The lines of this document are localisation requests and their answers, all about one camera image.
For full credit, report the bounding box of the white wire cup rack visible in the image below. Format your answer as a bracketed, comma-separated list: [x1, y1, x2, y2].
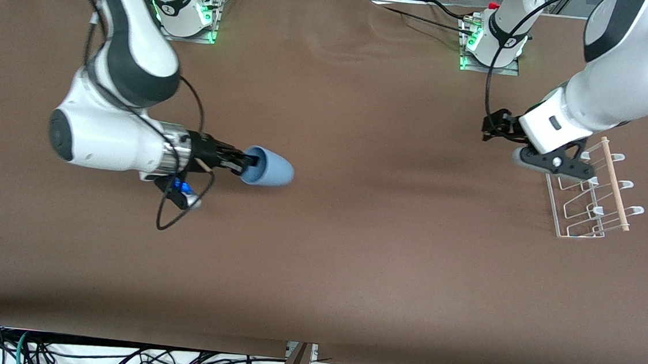
[541, 132, 648, 245]

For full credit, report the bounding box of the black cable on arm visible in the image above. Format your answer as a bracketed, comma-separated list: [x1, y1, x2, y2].
[156, 72, 224, 235]
[482, 0, 579, 132]

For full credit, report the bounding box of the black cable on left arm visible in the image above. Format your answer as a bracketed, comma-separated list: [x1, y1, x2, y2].
[482, 0, 579, 132]

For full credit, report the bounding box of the teal cable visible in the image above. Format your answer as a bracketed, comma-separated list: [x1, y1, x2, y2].
[14, 330, 31, 364]

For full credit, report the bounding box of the blue plastic cup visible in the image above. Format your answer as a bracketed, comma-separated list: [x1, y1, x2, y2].
[240, 145, 297, 189]

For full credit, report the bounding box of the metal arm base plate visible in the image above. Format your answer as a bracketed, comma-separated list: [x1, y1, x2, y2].
[457, 13, 525, 77]
[156, 0, 227, 46]

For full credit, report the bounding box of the small metal bracket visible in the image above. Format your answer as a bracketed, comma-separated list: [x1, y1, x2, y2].
[285, 341, 319, 361]

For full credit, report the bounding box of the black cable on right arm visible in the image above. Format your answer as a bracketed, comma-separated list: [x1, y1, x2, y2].
[156, 72, 224, 235]

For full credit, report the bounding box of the thin black table cable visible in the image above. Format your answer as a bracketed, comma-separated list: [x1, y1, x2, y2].
[359, 0, 477, 35]

